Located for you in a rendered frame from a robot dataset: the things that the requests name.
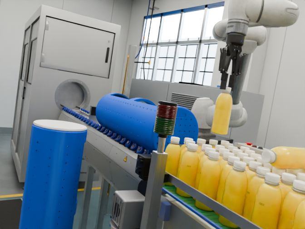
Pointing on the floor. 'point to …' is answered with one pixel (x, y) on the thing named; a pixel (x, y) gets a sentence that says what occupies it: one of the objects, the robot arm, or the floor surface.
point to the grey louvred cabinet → (165, 89)
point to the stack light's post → (154, 190)
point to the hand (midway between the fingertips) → (228, 82)
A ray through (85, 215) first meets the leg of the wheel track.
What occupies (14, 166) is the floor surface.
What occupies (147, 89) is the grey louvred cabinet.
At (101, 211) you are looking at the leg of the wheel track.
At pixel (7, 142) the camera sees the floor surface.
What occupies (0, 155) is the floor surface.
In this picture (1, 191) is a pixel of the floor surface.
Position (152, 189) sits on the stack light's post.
